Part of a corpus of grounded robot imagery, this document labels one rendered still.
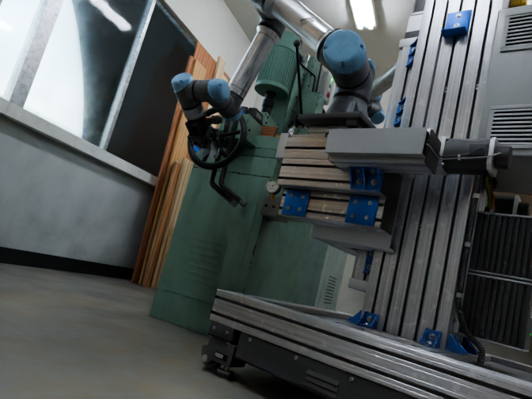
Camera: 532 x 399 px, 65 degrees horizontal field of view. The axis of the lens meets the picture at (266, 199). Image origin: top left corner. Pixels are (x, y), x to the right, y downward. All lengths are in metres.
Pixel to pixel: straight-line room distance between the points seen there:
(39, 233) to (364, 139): 2.26
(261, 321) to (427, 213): 0.58
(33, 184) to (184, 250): 1.22
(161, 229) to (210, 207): 1.43
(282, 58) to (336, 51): 0.93
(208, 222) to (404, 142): 1.08
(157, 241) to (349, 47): 2.38
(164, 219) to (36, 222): 0.91
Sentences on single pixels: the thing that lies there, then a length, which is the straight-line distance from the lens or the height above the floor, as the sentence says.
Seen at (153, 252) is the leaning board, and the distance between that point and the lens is 3.30.
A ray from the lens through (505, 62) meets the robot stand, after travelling 1.43.
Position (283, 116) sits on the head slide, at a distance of 2.21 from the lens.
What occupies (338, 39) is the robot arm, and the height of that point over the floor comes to 1.00.
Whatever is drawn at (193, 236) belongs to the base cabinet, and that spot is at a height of 0.39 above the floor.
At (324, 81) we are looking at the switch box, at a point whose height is 1.42.
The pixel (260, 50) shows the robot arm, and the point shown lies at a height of 1.07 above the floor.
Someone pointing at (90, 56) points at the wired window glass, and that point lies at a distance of 3.18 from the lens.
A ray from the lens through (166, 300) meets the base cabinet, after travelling 1.97.
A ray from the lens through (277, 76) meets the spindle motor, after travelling 2.15.
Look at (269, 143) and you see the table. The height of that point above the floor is 0.86.
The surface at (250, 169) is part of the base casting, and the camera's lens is 1.87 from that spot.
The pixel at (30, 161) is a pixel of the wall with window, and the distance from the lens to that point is 2.82.
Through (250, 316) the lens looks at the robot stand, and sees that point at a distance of 1.18.
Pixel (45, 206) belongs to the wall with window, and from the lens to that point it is 2.93.
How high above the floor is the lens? 0.30
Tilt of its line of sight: 10 degrees up
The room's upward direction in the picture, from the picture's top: 14 degrees clockwise
